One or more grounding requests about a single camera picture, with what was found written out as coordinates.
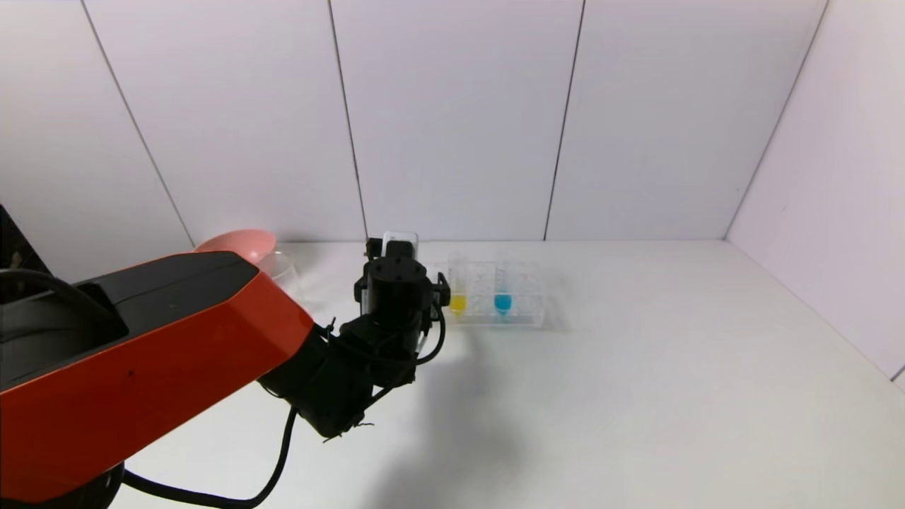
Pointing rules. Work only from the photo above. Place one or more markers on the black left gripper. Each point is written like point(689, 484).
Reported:
point(396, 283)

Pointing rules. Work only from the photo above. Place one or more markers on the test tube with yellow pigment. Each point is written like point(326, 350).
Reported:
point(458, 304)

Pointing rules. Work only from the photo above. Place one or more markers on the orange and black left arm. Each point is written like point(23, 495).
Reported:
point(141, 353)

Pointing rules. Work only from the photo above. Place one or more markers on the test tube with blue pigment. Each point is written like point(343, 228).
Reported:
point(503, 304)

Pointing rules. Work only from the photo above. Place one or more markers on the clear glass beaker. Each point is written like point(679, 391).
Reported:
point(283, 267)

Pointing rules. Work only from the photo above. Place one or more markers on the clear plastic test tube rack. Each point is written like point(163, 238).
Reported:
point(523, 311)

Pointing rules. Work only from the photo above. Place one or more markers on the pink bowl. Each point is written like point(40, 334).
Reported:
point(240, 240)

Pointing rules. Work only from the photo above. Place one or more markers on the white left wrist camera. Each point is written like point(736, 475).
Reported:
point(401, 236)

